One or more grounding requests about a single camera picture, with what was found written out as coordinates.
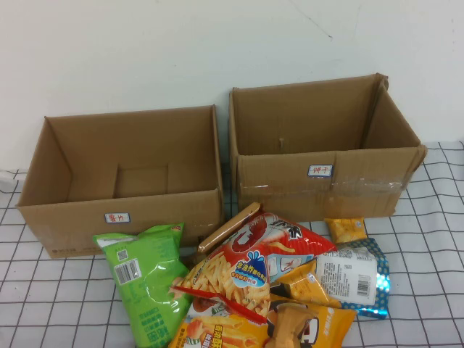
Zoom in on red shrimp chips bag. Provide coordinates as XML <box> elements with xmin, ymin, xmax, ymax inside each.
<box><xmin>170</xmin><ymin>211</ymin><xmax>339</xmax><ymax>326</ymax></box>

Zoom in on small yellow snack packet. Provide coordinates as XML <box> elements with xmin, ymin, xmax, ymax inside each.
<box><xmin>275</xmin><ymin>260</ymin><xmax>344</xmax><ymax>309</ymax></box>
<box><xmin>323</xmin><ymin>216</ymin><xmax>368</xmax><ymax>244</ymax></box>

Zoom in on small brown snack packet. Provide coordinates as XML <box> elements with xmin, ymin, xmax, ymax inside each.
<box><xmin>267</xmin><ymin>303</ymin><xmax>320</xmax><ymax>348</ymax></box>

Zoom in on tall taped cardboard box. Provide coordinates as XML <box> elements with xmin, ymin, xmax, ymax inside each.
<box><xmin>227</xmin><ymin>72</ymin><xmax>428</xmax><ymax>223</ymax></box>

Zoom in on white label with red handwriting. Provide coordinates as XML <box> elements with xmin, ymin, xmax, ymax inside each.
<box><xmin>307</xmin><ymin>165</ymin><xmax>334</xmax><ymax>179</ymax></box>
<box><xmin>104</xmin><ymin>212</ymin><xmax>131</xmax><ymax>224</ymax></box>

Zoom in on green chips bag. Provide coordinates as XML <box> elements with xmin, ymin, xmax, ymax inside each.
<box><xmin>91</xmin><ymin>223</ymin><xmax>195</xmax><ymax>348</ymax></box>

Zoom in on polka-dot bag with white label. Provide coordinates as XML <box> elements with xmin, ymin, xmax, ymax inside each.
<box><xmin>314</xmin><ymin>237</ymin><xmax>392</xmax><ymax>319</ymax></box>

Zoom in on low cardboard box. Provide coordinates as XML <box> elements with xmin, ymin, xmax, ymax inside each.
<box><xmin>14</xmin><ymin>104</ymin><xmax>226</xmax><ymax>260</ymax></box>

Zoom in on large orange chips bag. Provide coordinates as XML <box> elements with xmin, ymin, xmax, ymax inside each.
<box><xmin>167</xmin><ymin>293</ymin><xmax>358</xmax><ymax>348</ymax></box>

